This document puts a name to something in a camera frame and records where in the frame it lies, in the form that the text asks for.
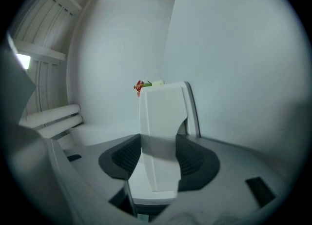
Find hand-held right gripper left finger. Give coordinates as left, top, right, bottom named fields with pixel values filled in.
left=63, top=133, right=142, bottom=202

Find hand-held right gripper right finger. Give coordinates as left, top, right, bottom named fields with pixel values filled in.
left=175, top=134, right=290, bottom=210

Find white storage box with tray top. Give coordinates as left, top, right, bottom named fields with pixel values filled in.
left=139, top=82, right=201, bottom=193

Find white ceiling pipe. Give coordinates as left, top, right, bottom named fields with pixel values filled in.
left=36, top=115, right=84, bottom=139
left=25, top=103, right=81, bottom=128

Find red flowers in white pot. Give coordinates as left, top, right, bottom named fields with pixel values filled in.
left=133, top=79, right=166, bottom=98

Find ceiling light panel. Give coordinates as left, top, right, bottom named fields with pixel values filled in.
left=15, top=52, right=32, bottom=70

